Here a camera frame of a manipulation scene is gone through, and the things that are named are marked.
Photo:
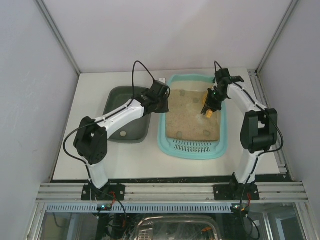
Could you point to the aluminium right side rail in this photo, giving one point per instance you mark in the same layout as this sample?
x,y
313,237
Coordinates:
x,y
269,124

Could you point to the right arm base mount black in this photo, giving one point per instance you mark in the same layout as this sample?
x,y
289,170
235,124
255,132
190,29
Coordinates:
x,y
234,191

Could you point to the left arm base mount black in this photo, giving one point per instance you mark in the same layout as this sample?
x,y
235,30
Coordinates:
x,y
107,193

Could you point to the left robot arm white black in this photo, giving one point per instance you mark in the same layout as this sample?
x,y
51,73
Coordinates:
x,y
91,140

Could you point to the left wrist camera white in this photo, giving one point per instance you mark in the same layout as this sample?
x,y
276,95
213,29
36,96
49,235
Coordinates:
x,y
163,80

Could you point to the aluminium rail frame front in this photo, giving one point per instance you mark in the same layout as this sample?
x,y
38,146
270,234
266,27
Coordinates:
x,y
269,192

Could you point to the orange litter scoop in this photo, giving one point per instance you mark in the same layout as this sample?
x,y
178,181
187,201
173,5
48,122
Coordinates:
x,y
205,102

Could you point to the teal litter box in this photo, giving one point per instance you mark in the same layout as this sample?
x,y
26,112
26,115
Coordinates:
x,y
181,130

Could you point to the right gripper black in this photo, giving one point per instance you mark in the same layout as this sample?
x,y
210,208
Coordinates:
x,y
211,105

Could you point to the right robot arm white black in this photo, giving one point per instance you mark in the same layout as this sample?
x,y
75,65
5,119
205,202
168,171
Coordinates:
x,y
259,131

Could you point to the metal basket below table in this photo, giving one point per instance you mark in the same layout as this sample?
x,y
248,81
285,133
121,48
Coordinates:
x,y
177,227

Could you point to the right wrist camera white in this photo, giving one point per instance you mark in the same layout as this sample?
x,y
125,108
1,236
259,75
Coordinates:
x,y
236,79

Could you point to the blue slotted cable duct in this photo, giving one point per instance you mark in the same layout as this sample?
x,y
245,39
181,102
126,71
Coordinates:
x,y
136,208

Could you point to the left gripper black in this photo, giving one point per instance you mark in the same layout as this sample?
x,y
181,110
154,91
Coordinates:
x,y
161,106

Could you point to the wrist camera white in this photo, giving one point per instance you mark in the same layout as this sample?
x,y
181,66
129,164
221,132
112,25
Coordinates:
x,y
236,79
163,80

